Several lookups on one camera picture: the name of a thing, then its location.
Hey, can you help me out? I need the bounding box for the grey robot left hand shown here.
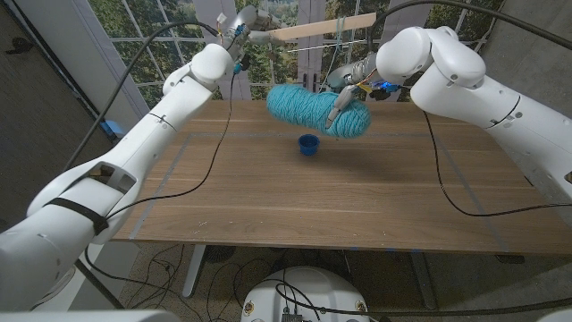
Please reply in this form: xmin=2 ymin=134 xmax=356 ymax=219
xmin=223 ymin=4 xmax=287 ymax=48

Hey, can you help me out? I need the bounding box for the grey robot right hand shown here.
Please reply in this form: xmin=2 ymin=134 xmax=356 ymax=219
xmin=324 ymin=53 xmax=381 ymax=131

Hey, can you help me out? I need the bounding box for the wooden bar clothes hanger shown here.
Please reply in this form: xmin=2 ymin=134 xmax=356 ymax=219
xmin=267 ymin=12 xmax=378 ymax=54

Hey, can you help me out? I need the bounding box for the teal yarn skein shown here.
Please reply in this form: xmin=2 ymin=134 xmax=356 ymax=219
xmin=266 ymin=16 xmax=372 ymax=139

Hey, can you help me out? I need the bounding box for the blue plastic cup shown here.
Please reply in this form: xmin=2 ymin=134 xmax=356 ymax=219
xmin=298 ymin=133 xmax=321 ymax=157

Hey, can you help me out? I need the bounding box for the printed window backdrop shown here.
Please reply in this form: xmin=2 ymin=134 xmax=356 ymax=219
xmin=87 ymin=0 xmax=506 ymax=113

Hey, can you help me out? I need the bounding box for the blue floor object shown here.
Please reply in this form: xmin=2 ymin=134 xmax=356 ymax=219
xmin=100 ymin=119 xmax=126 ymax=139

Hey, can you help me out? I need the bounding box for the grey table leg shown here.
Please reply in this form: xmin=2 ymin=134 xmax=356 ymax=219
xmin=410 ymin=252 xmax=438 ymax=310

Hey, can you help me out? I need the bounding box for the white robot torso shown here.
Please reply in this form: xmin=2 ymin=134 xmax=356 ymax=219
xmin=240 ymin=267 xmax=371 ymax=322

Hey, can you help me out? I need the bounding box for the dark perforated partition panel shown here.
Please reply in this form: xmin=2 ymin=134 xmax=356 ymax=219
xmin=0 ymin=0 xmax=114 ymax=225

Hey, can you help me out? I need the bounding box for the white table leg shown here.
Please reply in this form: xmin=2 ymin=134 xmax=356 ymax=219
xmin=181 ymin=244 xmax=207 ymax=300

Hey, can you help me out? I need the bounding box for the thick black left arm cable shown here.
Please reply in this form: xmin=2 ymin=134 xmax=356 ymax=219
xmin=64 ymin=21 xmax=220 ymax=171

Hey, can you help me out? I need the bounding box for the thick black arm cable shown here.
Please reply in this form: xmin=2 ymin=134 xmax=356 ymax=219
xmin=368 ymin=0 xmax=572 ymax=50
xmin=64 ymin=21 xmax=220 ymax=171

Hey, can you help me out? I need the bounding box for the thin black left wrist cable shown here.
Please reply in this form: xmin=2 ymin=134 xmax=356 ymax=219
xmin=105 ymin=73 xmax=238 ymax=220

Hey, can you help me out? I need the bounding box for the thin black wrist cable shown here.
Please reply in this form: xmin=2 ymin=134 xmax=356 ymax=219
xmin=422 ymin=111 xmax=572 ymax=218
xmin=105 ymin=73 xmax=238 ymax=220

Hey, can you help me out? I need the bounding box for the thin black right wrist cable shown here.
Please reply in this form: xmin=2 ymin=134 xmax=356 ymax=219
xmin=422 ymin=111 xmax=572 ymax=218

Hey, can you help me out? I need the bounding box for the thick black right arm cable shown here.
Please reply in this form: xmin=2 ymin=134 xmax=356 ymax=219
xmin=368 ymin=0 xmax=572 ymax=50

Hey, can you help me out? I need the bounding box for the black handle on panel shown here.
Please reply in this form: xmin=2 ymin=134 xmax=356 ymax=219
xmin=4 ymin=38 xmax=35 ymax=55

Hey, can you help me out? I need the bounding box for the black floor cable bundle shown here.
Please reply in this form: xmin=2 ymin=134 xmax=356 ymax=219
xmin=84 ymin=243 xmax=287 ymax=322

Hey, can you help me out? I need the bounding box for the black torso cable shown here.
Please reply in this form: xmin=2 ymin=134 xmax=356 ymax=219
xmin=274 ymin=279 xmax=572 ymax=322

